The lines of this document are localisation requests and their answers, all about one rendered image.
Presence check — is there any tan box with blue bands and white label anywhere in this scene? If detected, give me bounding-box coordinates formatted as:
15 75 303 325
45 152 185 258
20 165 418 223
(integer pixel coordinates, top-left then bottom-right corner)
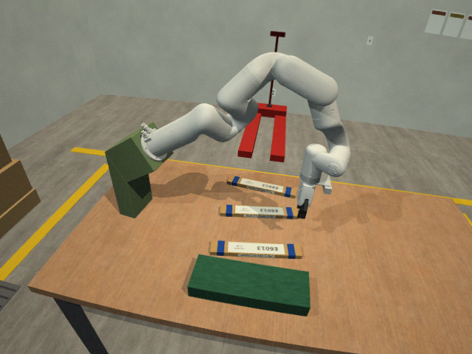
227 175 296 198
220 204 298 219
210 240 302 259

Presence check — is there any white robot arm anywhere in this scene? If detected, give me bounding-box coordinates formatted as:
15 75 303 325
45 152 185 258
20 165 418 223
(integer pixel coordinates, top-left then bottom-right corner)
141 52 350 195

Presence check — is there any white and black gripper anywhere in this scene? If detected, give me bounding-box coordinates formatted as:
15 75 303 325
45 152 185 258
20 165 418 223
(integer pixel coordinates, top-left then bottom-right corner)
297 178 316 219

